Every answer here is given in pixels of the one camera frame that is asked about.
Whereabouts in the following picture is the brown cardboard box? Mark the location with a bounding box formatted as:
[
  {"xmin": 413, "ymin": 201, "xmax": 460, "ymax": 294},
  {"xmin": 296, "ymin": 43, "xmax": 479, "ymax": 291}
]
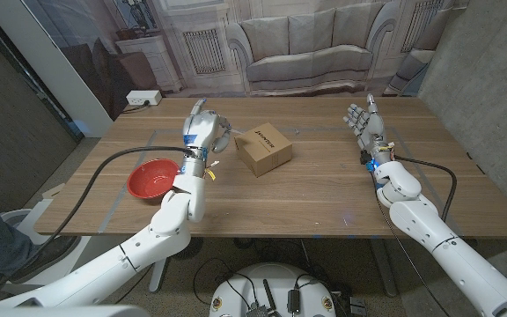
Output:
[{"xmin": 234, "ymin": 122, "xmax": 293, "ymax": 178}]

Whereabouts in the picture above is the grey table leg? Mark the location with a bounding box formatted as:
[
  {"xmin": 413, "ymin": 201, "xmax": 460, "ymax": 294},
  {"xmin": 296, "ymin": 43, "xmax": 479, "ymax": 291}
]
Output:
[{"xmin": 370, "ymin": 238, "xmax": 399, "ymax": 299}]

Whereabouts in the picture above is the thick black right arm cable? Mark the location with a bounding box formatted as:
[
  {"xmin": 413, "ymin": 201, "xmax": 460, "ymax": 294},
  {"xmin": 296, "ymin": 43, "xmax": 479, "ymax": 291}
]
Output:
[{"xmin": 393, "ymin": 154, "xmax": 459, "ymax": 224}]

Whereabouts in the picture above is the black antenna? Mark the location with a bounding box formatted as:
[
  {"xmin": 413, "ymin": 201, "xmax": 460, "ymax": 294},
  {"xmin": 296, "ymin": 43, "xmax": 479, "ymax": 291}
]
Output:
[{"xmin": 261, "ymin": 278, "xmax": 277, "ymax": 317}]

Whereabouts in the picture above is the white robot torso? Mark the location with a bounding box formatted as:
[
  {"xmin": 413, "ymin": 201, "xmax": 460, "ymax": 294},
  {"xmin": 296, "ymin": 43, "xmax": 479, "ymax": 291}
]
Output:
[{"xmin": 209, "ymin": 262, "xmax": 337, "ymax": 317}]

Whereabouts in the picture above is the white table leg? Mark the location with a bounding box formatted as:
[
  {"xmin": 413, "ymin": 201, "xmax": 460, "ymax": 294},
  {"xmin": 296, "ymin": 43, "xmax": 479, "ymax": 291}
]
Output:
[{"xmin": 148, "ymin": 257, "xmax": 169, "ymax": 294}]

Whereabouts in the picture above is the black power strip cable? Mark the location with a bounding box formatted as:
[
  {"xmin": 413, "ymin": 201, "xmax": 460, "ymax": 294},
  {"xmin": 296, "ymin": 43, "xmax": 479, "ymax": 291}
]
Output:
[{"xmin": 121, "ymin": 100, "xmax": 151, "ymax": 114}]

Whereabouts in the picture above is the dark brown shoe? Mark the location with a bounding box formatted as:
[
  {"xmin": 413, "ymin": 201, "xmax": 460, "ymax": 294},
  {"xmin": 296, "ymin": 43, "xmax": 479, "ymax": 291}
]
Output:
[{"xmin": 0, "ymin": 235, "xmax": 78, "ymax": 297}]

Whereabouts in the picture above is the black floor cable loop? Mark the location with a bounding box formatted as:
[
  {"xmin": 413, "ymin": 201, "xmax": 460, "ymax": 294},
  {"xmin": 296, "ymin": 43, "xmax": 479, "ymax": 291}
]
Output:
[{"xmin": 191, "ymin": 257, "xmax": 259, "ymax": 309}]

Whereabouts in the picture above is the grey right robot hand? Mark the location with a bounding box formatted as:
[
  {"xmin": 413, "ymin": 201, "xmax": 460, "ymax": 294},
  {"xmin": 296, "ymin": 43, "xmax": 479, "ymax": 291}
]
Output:
[{"xmin": 342, "ymin": 92, "xmax": 391, "ymax": 153}]

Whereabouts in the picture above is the printed living room backdrop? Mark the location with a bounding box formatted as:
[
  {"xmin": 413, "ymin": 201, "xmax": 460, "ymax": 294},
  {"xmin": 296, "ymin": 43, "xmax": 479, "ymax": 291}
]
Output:
[{"xmin": 19, "ymin": 0, "xmax": 470, "ymax": 122}]

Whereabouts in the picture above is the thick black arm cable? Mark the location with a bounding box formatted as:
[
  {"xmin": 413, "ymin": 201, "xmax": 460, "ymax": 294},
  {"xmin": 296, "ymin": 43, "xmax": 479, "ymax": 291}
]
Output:
[
  {"xmin": 393, "ymin": 154, "xmax": 459, "ymax": 224},
  {"xmin": 0, "ymin": 145, "xmax": 195, "ymax": 306}
]

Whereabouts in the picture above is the black floor box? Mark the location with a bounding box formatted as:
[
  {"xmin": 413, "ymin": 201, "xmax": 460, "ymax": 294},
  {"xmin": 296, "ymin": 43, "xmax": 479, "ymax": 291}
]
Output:
[{"xmin": 348, "ymin": 297, "xmax": 368, "ymax": 317}]

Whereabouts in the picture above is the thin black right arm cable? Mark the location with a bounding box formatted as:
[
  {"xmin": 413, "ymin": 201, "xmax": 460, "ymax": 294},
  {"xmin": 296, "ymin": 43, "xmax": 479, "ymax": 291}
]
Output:
[{"xmin": 371, "ymin": 175, "xmax": 452, "ymax": 317}]

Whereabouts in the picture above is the red bowl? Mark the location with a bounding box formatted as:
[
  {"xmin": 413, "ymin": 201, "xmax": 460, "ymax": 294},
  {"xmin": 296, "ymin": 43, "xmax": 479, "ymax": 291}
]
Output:
[{"xmin": 126, "ymin": 158, "xmax": 180, "ymax": 200}]

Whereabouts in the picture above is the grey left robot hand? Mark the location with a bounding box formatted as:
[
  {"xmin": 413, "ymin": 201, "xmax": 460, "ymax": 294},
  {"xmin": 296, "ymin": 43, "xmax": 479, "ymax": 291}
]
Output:
[{"xmin": 181, "ymin": 97, "xmax": 232, "ymax": 155}]

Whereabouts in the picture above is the white floor stand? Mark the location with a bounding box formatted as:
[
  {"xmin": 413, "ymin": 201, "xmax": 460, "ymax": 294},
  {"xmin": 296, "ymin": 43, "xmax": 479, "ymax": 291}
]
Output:
[{"xmin": 0, "ymin": 182, "xmax": 94, "ymax": 297}]

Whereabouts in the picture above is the black adapter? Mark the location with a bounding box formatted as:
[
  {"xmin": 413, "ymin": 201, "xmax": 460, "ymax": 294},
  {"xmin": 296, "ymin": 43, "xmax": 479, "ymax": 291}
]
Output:
[{"xmin": 286, "ymin": 288, "xmax": 301, "ymax": 314}]

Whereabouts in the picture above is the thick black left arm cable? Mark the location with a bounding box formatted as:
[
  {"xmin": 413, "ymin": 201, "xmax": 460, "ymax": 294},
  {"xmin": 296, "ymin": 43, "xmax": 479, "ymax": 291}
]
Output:
[{"xmin": 0, "ymin": 145, "xmax": 195, "ymax": 306}]

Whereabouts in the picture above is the white power strip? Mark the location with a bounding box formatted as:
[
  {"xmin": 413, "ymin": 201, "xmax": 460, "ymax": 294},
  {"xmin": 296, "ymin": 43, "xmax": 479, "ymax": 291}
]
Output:
[{"xmin": 125, "ymin": 89, "xmax": 163, "ymax": 107}]

